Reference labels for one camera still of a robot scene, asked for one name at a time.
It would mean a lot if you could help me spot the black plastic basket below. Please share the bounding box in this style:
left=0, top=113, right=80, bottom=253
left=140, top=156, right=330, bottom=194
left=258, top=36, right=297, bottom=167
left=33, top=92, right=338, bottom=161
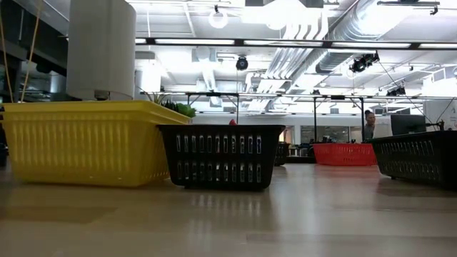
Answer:
left=366, top=130, right=457, bottom=191
left=156, top=124, right=287, bottom=191
left=273, top=141, right=291, bottom=167

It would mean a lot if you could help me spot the red plastic basket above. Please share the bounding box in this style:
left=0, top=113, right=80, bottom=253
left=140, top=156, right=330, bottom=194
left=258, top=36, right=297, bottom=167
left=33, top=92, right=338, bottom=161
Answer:
left=312, top=142, right=378, bottom=168

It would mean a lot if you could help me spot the yellow plastic basket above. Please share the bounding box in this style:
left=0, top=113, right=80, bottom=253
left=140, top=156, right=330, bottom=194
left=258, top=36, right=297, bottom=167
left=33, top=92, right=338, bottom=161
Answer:
left=1, top=100, right=193, bottom=188

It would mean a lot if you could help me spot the potted green succulent plant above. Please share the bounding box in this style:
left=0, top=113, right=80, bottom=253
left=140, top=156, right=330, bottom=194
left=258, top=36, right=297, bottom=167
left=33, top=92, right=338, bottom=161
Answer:
left=154, top=92, right=198, bottom=119

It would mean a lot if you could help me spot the black overhead light bar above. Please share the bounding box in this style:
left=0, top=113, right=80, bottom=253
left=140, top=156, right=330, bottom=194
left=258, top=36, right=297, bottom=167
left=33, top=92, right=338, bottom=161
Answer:
left=135, top=36, right=457, bottom=51

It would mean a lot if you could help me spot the person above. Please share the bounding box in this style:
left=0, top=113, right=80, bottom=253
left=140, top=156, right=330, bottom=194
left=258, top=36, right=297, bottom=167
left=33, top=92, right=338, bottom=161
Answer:
left=363, top=109, right=377, bottom=141

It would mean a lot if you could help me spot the black ceiling spotlight cluster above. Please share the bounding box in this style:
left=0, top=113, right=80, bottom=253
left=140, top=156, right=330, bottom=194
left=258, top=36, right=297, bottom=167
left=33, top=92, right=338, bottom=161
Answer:
left=348, top=52, right=381, bottom=74

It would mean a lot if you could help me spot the white board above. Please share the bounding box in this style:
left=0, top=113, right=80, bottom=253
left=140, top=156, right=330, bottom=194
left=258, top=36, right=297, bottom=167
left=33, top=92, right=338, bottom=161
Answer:
left=372, top=116, right=393, bottom=140

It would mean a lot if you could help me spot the black computer monitor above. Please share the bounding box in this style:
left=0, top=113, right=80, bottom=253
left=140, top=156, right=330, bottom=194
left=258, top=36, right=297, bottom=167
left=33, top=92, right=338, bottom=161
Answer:
left=390, top=114, right=428, bottom=137

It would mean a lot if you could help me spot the black workstation frame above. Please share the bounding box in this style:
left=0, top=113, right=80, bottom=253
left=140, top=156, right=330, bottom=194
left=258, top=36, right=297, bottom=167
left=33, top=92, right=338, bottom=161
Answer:
left=313, top=95, right=366, bottom=144
left=185, top=91, right=241, bottom=126

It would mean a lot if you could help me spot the black ceiling camera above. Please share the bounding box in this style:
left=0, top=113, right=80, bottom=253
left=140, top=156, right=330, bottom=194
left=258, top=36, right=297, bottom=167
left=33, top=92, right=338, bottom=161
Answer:
left=235, top=55, right=250, bottom=71

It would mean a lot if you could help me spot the white ceiling ring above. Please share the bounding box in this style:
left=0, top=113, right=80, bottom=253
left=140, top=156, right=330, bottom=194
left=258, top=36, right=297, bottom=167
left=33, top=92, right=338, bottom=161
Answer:
left=208, top=9, right=229, bottom=30

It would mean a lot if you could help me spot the yellow hanging cable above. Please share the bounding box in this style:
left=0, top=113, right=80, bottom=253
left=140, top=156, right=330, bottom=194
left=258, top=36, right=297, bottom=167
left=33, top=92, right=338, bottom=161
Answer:
left=19, top=9, right=41, bottom=104

